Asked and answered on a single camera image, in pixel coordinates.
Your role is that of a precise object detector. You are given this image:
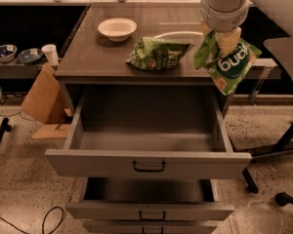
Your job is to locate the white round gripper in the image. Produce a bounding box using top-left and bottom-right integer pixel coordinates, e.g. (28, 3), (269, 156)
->
(201, 0), (251, 58)

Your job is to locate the green rice chip bag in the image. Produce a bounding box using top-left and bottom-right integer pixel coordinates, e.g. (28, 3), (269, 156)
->
(193, 31), (262, 96)

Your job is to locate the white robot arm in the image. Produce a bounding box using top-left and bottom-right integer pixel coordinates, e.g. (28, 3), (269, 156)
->
(194, 0), (293, 96)

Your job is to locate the green chip bag on counter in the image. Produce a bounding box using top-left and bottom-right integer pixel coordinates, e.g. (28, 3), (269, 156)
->
(126, 37), (192, 71)

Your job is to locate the grey drawer cabinet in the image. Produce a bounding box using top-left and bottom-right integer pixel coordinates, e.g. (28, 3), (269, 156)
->
(56, 2), (230, 118)

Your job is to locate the open top drawer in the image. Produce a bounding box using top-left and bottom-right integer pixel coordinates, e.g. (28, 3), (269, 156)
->
(46, 85), (251, 179)

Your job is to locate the open drawer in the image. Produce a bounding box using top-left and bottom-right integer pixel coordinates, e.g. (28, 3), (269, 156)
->
(46, 85), (251, 179)
(66, 177), (233, 221)

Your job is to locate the open middle drawer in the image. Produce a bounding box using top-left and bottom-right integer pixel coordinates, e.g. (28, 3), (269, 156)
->
(66, 177), (233, 221)

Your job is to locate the bottom drawer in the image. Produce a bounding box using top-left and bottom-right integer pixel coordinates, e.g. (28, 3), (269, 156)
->
(83, 220), (217, 234)

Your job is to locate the white bowl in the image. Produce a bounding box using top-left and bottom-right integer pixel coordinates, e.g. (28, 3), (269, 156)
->
(98, 18), (137, 42)

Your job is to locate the black stand base right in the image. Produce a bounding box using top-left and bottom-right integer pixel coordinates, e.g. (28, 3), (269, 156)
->
(248, 123), (293, 207)

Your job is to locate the white paper cup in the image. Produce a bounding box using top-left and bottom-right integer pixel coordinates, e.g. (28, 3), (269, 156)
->
(42, 44), (59, 65)

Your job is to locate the brown cardboard box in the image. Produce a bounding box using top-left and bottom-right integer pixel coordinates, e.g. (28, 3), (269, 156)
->
(21, 63), (72, 139)

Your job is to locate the blue bowl right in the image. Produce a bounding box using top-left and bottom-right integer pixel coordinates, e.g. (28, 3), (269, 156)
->
(18, 48), (43, 65)

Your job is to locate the blue bowl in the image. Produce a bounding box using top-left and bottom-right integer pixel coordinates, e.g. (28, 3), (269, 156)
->
(0, 44), (17, 63)
(18, 48), (43, 65)

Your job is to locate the grey side shelf left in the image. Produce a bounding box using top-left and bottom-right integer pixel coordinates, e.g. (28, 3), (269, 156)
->
(0, 58), (47, 79)

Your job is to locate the blue bowl left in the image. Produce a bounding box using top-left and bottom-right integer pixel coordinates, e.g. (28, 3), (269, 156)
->
(0, 44), (17, 63)

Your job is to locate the black floor cable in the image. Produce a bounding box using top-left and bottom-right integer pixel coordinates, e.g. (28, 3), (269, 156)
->
(0, 206), (66, 234)

